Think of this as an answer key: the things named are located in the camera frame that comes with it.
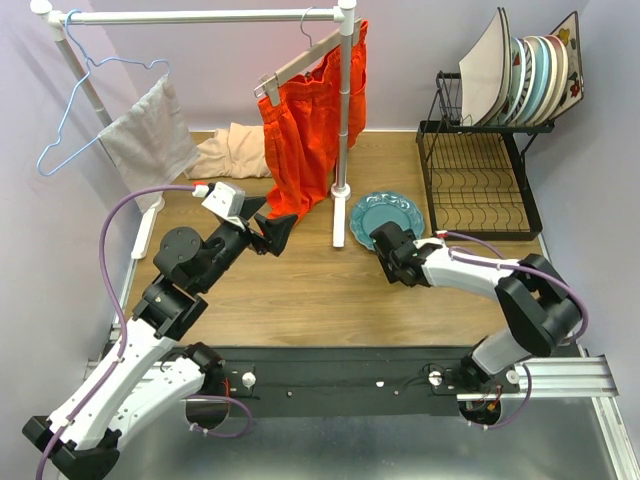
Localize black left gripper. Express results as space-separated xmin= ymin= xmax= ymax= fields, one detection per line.
xmin=196 ymin=195 xmax=298 ymax=293

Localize teal scalloped ceramic plate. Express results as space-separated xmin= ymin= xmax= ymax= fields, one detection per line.
xmin=349 ymin=191 xmax=425 ymax=251

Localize white square plate black rim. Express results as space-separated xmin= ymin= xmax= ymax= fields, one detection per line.
xmin=459 ymin=7 xmax=508 ymax=127

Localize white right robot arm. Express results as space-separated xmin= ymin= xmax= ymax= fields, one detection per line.
xmin=370 ymin=221 xmax=589 ymax=392

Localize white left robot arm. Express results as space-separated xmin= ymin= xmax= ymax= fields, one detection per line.
xmin=22 ymin=182 xmax=298 ymax=479

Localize white clothes rack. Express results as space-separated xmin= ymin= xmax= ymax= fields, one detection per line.
xmin=30 ymin=1 xmax=351 ymax=248

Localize beige cloth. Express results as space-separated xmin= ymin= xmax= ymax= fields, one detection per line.
xmin=184 ymin=122 xmax=272 ymax=180

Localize orange shorts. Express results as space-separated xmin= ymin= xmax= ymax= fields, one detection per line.
xmin=258 ymin=47 xmax=341 ymax=219

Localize grey towel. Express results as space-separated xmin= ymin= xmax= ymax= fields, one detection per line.
xmin=98 ymin=75 xmax=199 ymax=192

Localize wooden clip hanger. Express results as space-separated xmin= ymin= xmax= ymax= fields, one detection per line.
xmin=253 ymin=1 xmax=362 ymax=105

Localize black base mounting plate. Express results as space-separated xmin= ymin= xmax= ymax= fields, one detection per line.
xmin=201 ymin=347 xmax=519 ymax=418

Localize floral round plate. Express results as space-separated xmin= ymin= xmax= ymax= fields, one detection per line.
xmin=497 ymin=37 xmax=525 ymax=125

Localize blue striped round plate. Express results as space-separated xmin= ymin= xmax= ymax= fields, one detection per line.
xmin=507 ymin=38 xmax=536 ymax=126

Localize cream round plate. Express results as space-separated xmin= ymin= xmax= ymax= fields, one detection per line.
xmin=531 ymin=35 xmax=560 ymax=126

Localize light blue round plate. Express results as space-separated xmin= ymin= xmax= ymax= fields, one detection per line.
xmin=518 ymin=36 xmax=551 ymax=125

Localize pink round plate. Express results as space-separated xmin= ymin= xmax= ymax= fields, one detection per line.
xmin=540 ymin=35 xmax=569 ymax=122

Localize flower pattern square plate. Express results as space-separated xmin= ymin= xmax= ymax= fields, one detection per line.
xmin=550 ymin=11 xmax=584 ymax=121

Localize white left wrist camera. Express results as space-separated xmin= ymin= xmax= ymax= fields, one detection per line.
xmin=201 ymin=182 xmax=246 ymax=225

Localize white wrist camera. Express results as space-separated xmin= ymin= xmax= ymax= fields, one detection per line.
xmin=201 ymin=182 xmax=246 ymax=225
xmin=414 ymin=232 xmax=447 ymax=249

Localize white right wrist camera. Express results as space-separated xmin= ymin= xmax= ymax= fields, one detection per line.
xmin=414 ymin=232 xmax=447 ymax=249

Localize black wire dish rack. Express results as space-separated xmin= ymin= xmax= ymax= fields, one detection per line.
xmin=416 ymin=71 xmax=554 ymax=241

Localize aluminium rail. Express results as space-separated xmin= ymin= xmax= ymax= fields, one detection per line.
xmin=84 ymin=355 xmax=619 ymax=401

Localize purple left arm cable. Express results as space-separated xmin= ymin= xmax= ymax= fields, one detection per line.
xmin=34 ymin=182 xmax=254 ymax=480

